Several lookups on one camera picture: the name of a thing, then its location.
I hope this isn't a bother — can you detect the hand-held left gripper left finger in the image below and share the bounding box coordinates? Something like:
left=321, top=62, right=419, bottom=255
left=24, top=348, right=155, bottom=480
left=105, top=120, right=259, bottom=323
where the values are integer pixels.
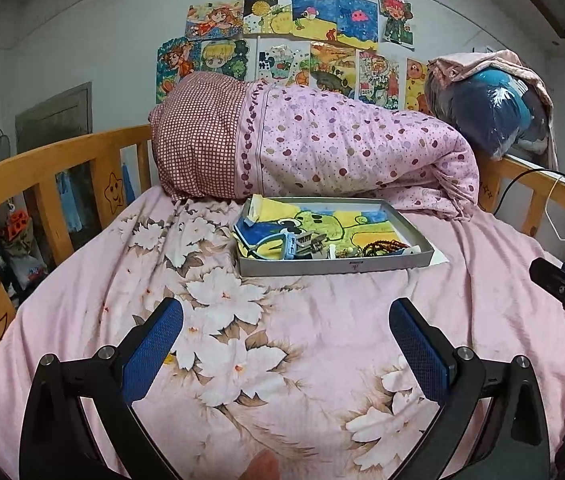
left=18, top=297, right=186, bottom=480

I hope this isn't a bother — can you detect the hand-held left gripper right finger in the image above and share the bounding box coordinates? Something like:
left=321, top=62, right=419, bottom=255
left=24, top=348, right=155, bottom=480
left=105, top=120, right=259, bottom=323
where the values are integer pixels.
left=387, top=297, right=552, bottom=480

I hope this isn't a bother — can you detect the grey shallow cardboard box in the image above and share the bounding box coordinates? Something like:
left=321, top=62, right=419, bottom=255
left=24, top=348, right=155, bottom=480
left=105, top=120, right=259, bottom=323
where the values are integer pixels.
left=235, top=196, right=435, bottom=277

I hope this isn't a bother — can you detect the blue wrist watch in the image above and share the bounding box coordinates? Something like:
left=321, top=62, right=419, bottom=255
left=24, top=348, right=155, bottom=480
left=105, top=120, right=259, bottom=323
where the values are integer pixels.
left=248, top=230, right=298, bottom=261

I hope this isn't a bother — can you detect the person's left hand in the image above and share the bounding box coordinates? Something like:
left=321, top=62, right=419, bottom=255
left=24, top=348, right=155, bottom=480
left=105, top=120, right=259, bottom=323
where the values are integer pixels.
left=254, top=449, right=282, bottom=480

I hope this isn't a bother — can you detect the pink floral bedsheet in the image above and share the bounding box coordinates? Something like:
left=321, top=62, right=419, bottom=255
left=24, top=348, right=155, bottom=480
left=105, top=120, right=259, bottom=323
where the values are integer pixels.
left=0, top=185, right=565, bottom=480

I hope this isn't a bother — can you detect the metal clip in box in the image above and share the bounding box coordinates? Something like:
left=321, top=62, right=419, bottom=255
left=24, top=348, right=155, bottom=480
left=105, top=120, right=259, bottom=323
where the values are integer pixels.
left=295, top=232, right=328, bottom=260

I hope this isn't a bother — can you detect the hanging blue cloth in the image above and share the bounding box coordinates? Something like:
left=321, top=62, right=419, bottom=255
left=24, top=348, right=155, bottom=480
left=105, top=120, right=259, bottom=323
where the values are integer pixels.
left=56, top=170, right=84, bottom=235

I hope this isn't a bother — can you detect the orange toy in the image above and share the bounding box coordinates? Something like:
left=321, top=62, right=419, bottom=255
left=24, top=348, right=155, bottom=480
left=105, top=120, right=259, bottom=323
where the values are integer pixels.
left=5, top=210, right=32, bottom=241

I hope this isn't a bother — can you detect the pink dotted folded quilt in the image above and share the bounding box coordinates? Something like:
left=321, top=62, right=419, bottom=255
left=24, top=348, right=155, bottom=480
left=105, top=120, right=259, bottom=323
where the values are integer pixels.
left=148, top=71, right=480, bottom=221

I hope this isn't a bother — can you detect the dark grey door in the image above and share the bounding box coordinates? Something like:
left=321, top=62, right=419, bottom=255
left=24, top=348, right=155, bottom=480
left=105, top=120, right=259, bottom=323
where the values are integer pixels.
left=15, top=81, right=93, bottom=155

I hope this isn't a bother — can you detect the black cable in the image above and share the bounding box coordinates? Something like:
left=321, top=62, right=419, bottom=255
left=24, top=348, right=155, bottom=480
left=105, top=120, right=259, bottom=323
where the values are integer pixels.
left=495, top=169, right=565, bottom=213

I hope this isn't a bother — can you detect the dark bead bracelet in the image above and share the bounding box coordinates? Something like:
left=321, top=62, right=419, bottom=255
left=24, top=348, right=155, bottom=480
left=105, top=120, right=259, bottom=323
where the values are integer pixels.
left=361, top=240, right=410, bottom=257

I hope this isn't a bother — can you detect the group of wall drawings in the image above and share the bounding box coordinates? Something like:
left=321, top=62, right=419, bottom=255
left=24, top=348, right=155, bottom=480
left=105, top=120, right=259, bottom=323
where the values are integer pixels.
left=155, top=0, right=433, bottom=113

